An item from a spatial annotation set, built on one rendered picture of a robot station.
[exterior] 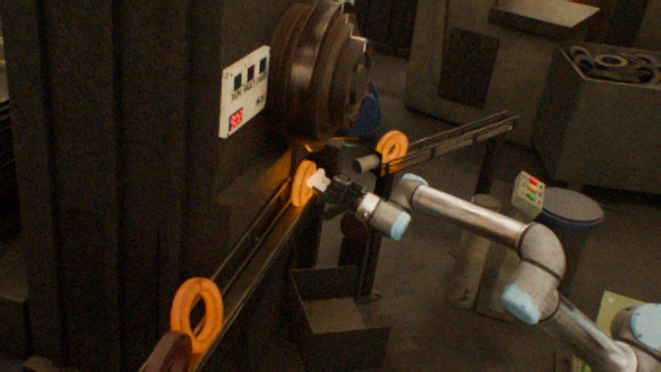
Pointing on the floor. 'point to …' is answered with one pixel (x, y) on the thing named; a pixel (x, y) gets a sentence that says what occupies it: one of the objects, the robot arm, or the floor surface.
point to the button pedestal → (526, 210)
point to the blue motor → (371, 114)
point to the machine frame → (137, 169)
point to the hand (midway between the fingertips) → (305, 178)
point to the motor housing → (355, 247)
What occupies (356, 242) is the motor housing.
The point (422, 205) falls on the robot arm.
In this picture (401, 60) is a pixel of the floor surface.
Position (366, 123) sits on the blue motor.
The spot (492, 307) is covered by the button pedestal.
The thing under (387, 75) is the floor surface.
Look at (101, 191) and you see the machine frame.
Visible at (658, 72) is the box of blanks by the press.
